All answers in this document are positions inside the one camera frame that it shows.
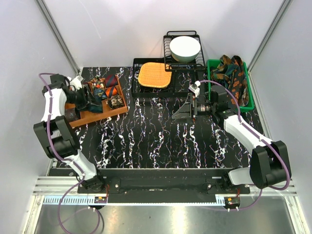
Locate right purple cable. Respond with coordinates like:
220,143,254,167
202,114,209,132
197,80,292,212

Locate rolled maroon striped tie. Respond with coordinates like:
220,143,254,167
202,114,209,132
104,75,118,88

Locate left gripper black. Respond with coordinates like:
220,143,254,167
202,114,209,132
66,85,100,112

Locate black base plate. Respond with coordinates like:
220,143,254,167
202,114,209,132
78,168,250,205

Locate rolled blue paisley tie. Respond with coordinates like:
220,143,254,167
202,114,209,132
93,89,107,101

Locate orange woven pot holder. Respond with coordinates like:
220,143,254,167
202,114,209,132
138,62,172,88

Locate rolled colourful floral tie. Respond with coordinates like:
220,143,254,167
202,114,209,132
91,78,106,90

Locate navy tie orange flowers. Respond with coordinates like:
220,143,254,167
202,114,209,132
227,56,249,107

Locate brown teal patterned tie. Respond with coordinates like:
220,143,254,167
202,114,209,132
210,55,236,87

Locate orange wooden divided box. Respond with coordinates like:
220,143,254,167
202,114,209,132
65,74,128,128

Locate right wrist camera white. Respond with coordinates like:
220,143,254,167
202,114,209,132
189,80,201,98

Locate brown blue tie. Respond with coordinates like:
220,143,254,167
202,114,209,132
65,108,80,122

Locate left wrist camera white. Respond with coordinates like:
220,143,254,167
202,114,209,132
67,75,83,91

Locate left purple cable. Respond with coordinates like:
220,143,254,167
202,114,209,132
39,72,104,234

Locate purple cable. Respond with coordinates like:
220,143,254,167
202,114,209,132
197,80,292,212
39,72,104,234

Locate black wire tray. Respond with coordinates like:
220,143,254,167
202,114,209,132
131,58,200,98

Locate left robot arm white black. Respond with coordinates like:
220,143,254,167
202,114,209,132
33,73,105,193

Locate rolled navy orange striped tie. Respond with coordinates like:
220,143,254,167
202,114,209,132
105,85,120,98

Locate dark green tie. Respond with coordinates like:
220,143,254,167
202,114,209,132
88,101,103,114

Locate black wire dish rack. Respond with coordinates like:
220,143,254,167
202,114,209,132
163,30,205,71

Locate white bowl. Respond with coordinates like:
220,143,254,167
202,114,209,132
169,36,201,63

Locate green plastic bin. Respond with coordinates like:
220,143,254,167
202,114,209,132
207,55,254,113

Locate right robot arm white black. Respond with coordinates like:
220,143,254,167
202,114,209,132
172,81,291,193

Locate rolled beige patterned tie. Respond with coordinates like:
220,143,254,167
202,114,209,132
107,95,124,110

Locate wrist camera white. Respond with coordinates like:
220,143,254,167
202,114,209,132
189,80,201,98
67,75,83,91

